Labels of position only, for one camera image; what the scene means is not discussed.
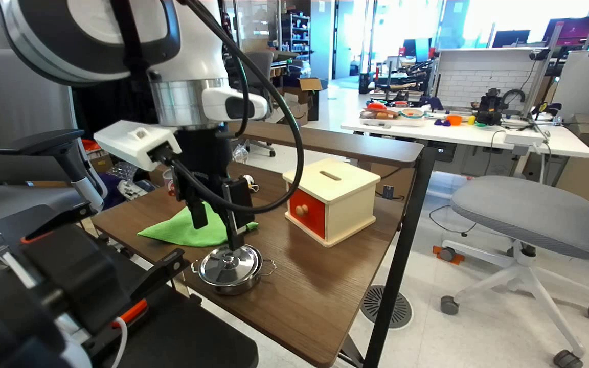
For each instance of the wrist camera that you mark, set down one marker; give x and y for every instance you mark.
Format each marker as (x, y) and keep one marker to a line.
(131, 143)

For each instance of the black machine on desk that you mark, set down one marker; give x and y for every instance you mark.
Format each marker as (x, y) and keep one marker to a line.
(490, 107)

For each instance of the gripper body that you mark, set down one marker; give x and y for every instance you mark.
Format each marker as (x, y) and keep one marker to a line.
(205, 153)

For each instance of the wooden drawer knob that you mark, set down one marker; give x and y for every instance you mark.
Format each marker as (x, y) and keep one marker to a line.
(301, 210)

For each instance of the tray of toy food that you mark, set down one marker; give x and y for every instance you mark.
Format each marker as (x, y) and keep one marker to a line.
(391, 116)

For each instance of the silver pot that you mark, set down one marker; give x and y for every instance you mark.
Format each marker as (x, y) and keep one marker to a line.
(233, 287)

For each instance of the white desk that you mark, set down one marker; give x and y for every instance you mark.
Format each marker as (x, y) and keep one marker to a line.
(478, 135)

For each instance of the round floor vent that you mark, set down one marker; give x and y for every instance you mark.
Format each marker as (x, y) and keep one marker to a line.
(376, 306)

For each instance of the camera on mount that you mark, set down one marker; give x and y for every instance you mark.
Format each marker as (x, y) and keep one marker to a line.
(542, 61)

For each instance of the silver lid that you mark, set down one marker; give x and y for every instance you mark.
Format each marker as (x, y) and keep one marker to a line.
(229, 268)

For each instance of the wooden box with red drawer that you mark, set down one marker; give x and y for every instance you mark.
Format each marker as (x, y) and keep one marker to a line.
(345, 194)

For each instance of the red drawer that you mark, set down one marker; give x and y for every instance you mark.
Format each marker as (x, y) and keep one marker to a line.
(315, 212)

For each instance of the clear plastic bag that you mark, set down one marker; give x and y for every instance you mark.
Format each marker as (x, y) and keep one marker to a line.
(123, 171)

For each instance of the grey office chair with armrest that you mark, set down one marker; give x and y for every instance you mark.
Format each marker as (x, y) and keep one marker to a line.
(8, 112)

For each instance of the dark office chair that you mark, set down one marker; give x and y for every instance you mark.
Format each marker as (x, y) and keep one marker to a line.
(261, 66)

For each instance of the white tile pattern board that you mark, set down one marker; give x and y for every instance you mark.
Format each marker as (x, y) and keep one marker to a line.
(473, 76)

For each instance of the shelf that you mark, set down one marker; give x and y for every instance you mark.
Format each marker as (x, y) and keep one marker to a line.
(295, 33)

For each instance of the white and red cup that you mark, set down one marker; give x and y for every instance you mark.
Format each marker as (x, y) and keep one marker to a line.
(170, 184)

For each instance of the row of monitors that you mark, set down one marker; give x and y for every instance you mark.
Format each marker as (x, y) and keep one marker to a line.
(570, 30)

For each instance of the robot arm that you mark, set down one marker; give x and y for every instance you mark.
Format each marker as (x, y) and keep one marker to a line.
(192, 46)

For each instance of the orange bowl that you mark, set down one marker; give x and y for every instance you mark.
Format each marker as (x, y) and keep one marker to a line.
(453, 120)

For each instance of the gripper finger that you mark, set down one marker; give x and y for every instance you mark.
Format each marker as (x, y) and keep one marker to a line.
(197, 212)
(241, 202)

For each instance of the stack of cardboard boxes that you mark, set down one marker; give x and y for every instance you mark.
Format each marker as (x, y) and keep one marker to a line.
(302, 94)

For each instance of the grey office chair white base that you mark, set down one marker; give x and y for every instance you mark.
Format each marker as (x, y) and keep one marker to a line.
(529, 214)

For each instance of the green cloth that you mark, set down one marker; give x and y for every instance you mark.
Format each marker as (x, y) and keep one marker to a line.
(179, 232)

